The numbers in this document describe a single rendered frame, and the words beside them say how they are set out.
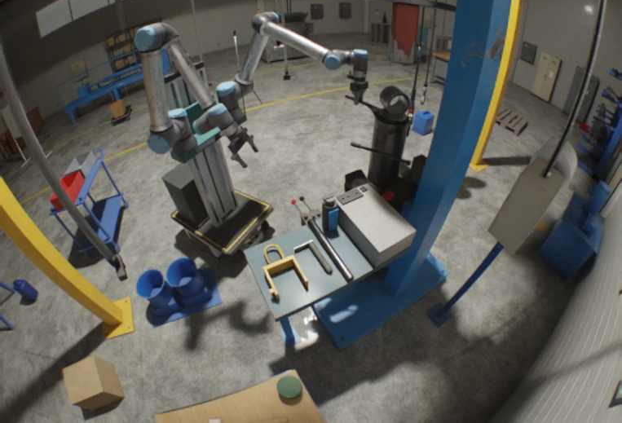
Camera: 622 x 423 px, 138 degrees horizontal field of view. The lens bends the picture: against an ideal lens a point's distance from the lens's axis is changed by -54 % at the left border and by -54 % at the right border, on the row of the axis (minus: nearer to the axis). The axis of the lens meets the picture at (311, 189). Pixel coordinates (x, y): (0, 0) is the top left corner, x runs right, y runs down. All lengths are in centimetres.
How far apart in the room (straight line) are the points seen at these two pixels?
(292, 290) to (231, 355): 122
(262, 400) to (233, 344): 115
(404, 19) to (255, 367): 240
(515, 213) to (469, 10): 91
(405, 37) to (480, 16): 36
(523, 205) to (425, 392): 158
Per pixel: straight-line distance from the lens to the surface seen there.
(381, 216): 130
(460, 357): 245
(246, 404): 122
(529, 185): 128
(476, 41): 108
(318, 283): 120
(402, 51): 123
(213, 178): 233
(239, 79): 203
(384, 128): 152
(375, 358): 221
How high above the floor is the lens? 213
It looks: 42 degrees down
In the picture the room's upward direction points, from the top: 2 degrees counter-clockwise
